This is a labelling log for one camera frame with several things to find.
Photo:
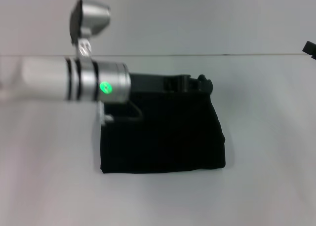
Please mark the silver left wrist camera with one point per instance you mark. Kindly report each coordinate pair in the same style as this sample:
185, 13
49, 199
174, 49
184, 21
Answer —
89, 18

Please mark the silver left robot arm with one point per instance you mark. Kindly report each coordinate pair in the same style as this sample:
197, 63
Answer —
61, 79

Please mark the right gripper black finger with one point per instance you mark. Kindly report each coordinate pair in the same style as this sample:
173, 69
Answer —
309, 48

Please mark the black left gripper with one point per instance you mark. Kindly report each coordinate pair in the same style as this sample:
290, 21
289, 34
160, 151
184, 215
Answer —
153, 84

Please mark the black t-shirt white print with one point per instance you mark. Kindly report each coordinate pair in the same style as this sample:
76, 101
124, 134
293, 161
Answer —
168, 137

